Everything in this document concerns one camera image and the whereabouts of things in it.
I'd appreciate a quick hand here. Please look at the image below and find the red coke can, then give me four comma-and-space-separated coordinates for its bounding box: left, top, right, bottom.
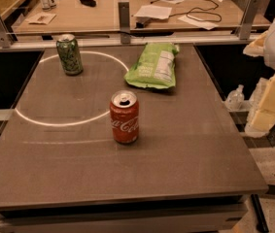
110, 90, 139, 144

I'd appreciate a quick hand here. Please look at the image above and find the green soda can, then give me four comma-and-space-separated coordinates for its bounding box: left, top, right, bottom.
56, 34, 83, 76

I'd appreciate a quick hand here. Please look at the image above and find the clear sanitizer bottle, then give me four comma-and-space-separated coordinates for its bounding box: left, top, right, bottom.
224, 84, 244, 111

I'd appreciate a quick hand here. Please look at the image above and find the white paper sheet right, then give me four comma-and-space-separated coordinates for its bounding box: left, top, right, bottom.
179, 16, 217, 30

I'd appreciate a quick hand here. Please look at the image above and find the green chip bag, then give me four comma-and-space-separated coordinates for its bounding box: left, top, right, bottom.
124, 43, 180, 89

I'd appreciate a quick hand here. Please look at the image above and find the white paper sheet centre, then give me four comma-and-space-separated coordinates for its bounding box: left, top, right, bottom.
134, 5, 172, 19

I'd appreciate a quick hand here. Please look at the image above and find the wooden background desk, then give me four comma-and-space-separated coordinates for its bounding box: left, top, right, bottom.
14, 0, 272, 35

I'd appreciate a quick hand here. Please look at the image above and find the black object on desk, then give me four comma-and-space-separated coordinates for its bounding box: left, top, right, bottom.
80, 0, 96, 7

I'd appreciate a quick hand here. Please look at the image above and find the small paper card left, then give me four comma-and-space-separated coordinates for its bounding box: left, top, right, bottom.
26, 12, 56, 25

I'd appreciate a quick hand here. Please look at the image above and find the right metal bracket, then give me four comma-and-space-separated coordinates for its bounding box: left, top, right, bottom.
236, 0, 260, 40

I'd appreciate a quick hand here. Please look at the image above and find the black cable on desk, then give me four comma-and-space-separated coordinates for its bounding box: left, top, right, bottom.
150, 0, 223, 23

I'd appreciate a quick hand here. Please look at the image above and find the middle metal bracket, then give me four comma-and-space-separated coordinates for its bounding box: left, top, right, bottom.
118, 1, 130, 44

